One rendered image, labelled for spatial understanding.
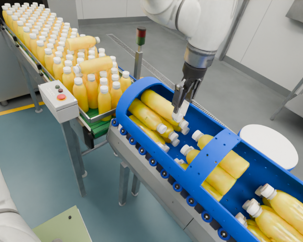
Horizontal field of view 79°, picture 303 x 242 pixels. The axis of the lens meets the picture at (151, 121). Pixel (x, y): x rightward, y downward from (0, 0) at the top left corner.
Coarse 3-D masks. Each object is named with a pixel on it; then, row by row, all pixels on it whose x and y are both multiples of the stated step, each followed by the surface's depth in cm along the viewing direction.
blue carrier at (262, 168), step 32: (128, 96) 77; (128, 128) 80; (192, 128) 90; (224, 128) 69; (160, 160) 71; (192, 160) 61; (256, 160) 71; (192, 192) 64; (288, 192) 67; (224, 224) 58
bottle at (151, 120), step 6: (132, 102) 83; (138, 102) 82; (132, 108) 82; (138, 108) 81; (144, 108) 80; (138, 114) 80; (144, 114) 79; (150, 114) 78; (156, 114) 79; (144, 120) 78; (150, 120) 77; (156, 120) 77; (150, 126) 78; (156, 126) 77
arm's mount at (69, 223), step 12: (60, 216) 55; (72, 216) 55; (36, 228) 52; (48, 228) 52; (60, 228) 53; (72, 228) 53; (84, 228) 53; (48, 240) 50; (72, 240) 51; (84, 240) 51
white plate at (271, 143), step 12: (240, 132) 95; (252, 132) 96; (264, 132) 97; (276, 132) 99; (252, 144) 90; (264, 144) 91; (276, 144) 92; (288, 144) 93; (276, 156) 86; (288, 156) 87; (288, 168) 83
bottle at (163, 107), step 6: (150, 90) 82; (144, 96) 81; (150, 96) 80; (156, 96) 79; (144, 102) 82; (150, 102) 79; (156, 102) 78; (162, 102) 77; (168, 102) 76; (156, 108) 78; (162, 108) 76; (168, 108) 75; (162, 114) 76; (168, 114) 75
